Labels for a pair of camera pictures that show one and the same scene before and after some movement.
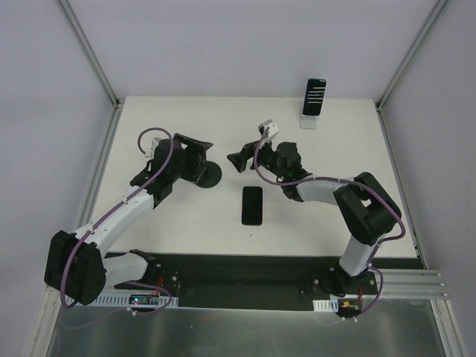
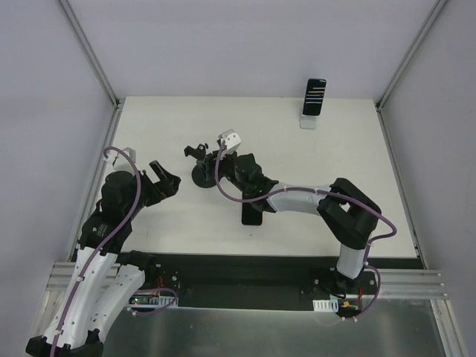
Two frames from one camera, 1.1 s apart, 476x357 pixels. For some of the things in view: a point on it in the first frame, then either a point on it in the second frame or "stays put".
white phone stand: [308, 122] stays put
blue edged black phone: [314, 97] stays put
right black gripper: [255, 157] to [214, 160]
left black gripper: [197, 155] to [152, 182]
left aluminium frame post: [65, 6] stays put
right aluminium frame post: [436, 9] stays put
